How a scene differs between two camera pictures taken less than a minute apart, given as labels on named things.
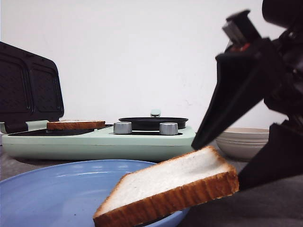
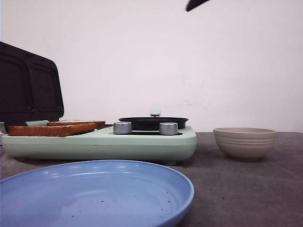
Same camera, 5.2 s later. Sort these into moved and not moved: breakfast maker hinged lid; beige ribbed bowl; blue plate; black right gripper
Moved: black right gripper
Not moved: breakfast maker hinged lid; beige ribbed bowl; blue plate
